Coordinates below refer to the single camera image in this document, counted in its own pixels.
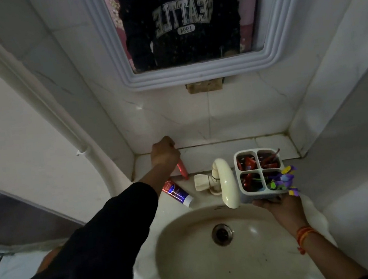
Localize white wall pipe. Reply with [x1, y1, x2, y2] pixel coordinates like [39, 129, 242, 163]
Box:
[0, 0, 138, 218]

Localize person's left hand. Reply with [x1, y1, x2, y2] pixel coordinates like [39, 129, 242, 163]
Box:
[148, 135, 179, 173]

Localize person's left forearm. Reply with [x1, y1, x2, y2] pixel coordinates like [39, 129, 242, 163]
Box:
[0, 164, 188, 279]

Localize white four-slot toothbrush holder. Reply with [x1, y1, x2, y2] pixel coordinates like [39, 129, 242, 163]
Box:
[232, 144, 299, 207]

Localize cream ceramic sink basin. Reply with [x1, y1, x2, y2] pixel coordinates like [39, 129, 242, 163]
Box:
[126, 189, 343, 279]

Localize purple artificial flowers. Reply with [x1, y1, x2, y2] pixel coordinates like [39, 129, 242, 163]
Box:
[267, 164, 301, 200]

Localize brown wooden block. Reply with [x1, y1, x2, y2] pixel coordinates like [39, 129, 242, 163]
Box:
[185, 78, 225, 95]

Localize person's right forearm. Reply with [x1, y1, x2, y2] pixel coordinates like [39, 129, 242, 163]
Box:
[295, 216, 368, 279]

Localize person's right hand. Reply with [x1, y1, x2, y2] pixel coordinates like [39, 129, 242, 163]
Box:
[252, 191, 311, 236]

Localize white framed wall mirror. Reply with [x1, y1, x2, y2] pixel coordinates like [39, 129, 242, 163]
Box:
[76, 0, 324, 98]

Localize red thread wristband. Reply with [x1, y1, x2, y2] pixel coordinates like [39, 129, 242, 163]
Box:
[294, 225, 319, 256]

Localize blue and red toothpaste tube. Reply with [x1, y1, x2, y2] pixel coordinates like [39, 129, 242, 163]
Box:
[161, 177, 195, 211]

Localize metal sink drain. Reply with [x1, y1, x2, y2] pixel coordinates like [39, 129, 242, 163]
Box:
[210, 222, 234, 248]

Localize cream plastic faucet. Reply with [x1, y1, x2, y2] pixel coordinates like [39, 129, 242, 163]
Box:
[192, 156, 242, 214]

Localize small red tube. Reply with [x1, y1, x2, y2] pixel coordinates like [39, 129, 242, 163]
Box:
[176, 157, 190, 182]

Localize red toothbrush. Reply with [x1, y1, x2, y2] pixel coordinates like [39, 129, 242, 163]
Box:
[260, 148, 282, 170]

